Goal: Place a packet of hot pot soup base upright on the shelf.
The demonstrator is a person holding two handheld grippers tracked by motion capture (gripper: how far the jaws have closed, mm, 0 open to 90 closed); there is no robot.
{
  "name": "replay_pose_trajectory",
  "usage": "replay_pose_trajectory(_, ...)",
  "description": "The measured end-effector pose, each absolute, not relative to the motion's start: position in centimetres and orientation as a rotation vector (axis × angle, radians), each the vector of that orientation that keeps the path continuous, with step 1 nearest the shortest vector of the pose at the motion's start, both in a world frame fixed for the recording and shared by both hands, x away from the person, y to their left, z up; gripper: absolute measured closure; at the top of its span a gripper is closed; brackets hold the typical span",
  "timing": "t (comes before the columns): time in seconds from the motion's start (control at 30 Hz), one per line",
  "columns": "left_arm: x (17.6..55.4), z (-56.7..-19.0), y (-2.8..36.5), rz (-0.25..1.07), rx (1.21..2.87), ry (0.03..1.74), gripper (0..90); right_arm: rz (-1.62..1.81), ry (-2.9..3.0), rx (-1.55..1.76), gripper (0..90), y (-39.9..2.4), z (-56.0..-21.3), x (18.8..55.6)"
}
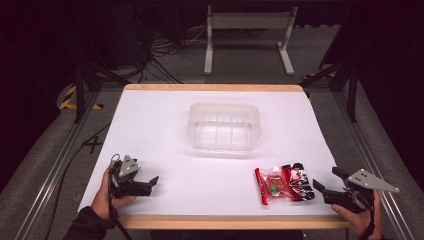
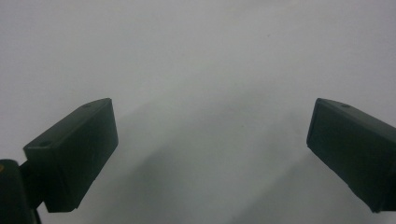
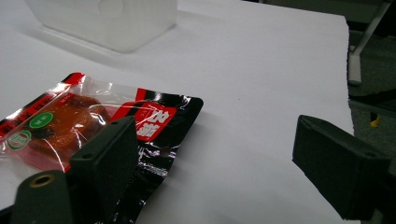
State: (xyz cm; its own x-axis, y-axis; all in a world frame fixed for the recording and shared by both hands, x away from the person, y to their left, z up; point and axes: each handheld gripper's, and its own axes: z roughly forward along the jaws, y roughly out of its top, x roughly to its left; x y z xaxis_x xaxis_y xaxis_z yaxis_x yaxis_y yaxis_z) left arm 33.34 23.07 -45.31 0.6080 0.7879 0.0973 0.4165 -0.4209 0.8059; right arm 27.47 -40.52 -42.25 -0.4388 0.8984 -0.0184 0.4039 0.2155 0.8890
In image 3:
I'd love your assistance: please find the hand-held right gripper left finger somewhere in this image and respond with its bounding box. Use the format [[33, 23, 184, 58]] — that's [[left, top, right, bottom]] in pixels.
[[68, 115, 139, 222]]

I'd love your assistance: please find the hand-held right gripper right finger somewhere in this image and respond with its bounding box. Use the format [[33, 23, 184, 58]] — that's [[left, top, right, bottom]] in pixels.
[[291, 114, 392, 221]]

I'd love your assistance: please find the red and black snack packet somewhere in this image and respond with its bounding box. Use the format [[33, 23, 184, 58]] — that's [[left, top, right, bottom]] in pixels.
[[0, 72, 205, 224]]

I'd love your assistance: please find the white plastic box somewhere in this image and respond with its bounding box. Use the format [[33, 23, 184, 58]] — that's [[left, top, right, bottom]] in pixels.
[[23, 0, 178, 54]]

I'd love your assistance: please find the yellow and black object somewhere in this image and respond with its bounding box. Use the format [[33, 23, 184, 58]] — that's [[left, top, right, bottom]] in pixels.
[[369, 112, 381, 129]]

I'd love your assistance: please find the white metal stand leg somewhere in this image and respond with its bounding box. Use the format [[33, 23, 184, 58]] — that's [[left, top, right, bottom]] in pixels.
[[347, 0, 394, 87]]

